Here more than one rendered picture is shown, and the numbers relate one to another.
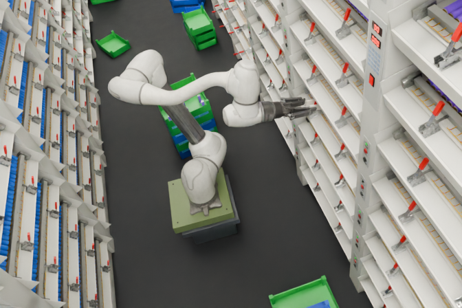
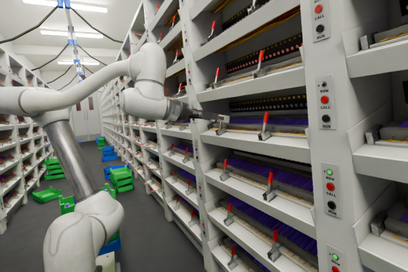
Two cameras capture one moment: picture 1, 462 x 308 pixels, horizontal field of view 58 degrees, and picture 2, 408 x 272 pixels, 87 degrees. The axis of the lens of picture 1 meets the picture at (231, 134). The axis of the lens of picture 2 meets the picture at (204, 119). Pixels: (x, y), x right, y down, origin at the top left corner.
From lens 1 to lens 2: 1.34 m
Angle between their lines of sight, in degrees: 49
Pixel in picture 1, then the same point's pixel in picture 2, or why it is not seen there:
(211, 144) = (104, 201)
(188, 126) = (80, 172)
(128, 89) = (10, 89)
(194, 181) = (62, 235)
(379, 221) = (380, 151)
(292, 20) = (194, 48)
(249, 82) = (154, 54)
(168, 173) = not seen: outside the picture
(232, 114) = (132, 90)
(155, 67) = not seen: hidden behind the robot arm
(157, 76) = not seen: hidden behind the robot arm
